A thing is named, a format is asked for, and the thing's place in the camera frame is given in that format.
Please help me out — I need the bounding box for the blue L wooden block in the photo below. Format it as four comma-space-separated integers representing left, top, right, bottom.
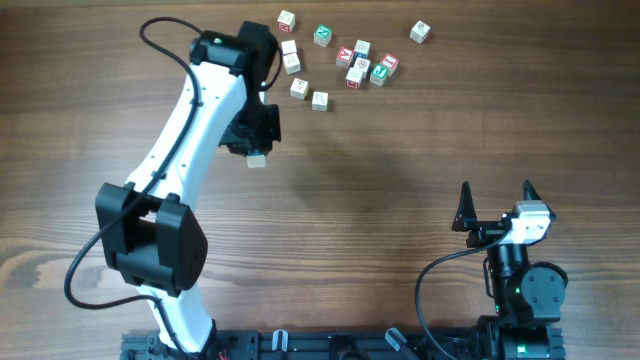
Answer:
246, 154, 266, 169

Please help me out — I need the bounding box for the wooden block yellow picture side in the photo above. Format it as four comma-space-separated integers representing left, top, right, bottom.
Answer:
312, 91, 329, 112

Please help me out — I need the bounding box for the wooden block letter M outline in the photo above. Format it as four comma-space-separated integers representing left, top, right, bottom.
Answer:
283, 53, 301, 75

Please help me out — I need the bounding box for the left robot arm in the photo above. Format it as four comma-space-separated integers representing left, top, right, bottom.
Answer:
95, 21, 282, 359

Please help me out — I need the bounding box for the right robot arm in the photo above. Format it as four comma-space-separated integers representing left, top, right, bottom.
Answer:
452, 181, 568, 360

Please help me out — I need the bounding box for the block with number six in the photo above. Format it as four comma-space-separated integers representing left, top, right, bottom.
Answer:
281, 40, 297, 55

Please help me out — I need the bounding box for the red M wooden block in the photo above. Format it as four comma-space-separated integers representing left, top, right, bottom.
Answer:
345, 67, 363, 89

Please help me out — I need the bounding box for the red-sided block top left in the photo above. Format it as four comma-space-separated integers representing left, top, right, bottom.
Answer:
277, 10, 296, 33

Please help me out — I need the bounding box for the red A wooden block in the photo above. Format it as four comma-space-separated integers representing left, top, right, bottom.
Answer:
336, 46, 354, 69

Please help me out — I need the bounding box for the green N wooden block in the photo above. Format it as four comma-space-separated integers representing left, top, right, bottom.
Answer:
314, 24, 333, 48

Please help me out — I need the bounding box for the centre picture wooden block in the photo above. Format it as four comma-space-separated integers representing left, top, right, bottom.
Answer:
353, 57, 371, 80

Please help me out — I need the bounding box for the blue-sided wooden block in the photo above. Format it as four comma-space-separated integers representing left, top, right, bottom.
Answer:
354, 39, 371, 59

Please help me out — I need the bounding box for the green J wooden block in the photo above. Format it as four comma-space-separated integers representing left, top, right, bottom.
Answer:
369, 64, 389, 86

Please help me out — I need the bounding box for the red I wooden block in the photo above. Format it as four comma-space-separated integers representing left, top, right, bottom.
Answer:
380, 53, 399, 77

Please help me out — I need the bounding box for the plain block far right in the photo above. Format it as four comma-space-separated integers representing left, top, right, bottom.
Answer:
410, 20, 431, 44

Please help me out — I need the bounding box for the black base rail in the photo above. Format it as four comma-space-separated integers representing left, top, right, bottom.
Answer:
119, 327, 566, 360

